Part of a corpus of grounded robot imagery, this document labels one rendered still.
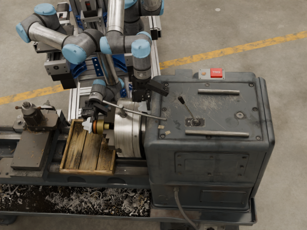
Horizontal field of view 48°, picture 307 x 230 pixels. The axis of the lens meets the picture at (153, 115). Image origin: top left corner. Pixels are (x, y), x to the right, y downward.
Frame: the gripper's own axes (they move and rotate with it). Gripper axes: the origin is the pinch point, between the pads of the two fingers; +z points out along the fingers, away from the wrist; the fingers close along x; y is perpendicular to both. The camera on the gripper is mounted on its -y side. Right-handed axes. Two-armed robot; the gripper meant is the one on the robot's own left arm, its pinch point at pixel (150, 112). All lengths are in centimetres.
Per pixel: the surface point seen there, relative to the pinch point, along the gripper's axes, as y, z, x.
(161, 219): -2, 78, 3
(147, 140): 1.0, 9.4, 9.0
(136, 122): 7.5, 8.2, -2.9
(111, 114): 22.4, 12.6, -13.8
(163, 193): -4, 61, -2
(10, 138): 90, 40, -24
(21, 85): 156, 94, -163
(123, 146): 14.3, 19.5, 2.8
